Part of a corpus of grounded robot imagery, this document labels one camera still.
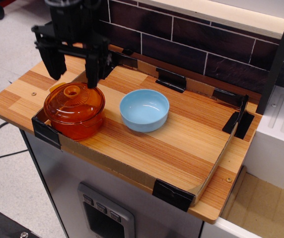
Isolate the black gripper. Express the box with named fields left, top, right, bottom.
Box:
left=32, top=0, right=110, bottom=89

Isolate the orange transparent pot lid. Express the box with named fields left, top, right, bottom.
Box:
left=44, top=82, right=105, bottom=124

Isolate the orange transparent pot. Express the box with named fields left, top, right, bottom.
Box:
left=48, top=83, right=104, bottom=141

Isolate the cardboard fence with black tape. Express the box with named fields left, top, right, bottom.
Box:
left=32, top=52, right=256, bottom=220

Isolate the light blue bowl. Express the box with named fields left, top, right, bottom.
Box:
left=119, top=89, right=170, bottom=132

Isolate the grey control panel with buttons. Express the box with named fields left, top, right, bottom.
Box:
left=77, top=183, right=136, bottom=238

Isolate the white sink drainboard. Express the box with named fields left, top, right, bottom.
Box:
left=257, top=86, right=284, bottom=141

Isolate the black floor cable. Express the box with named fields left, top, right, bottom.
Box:
left=0, top=121, right=27, bottom=164

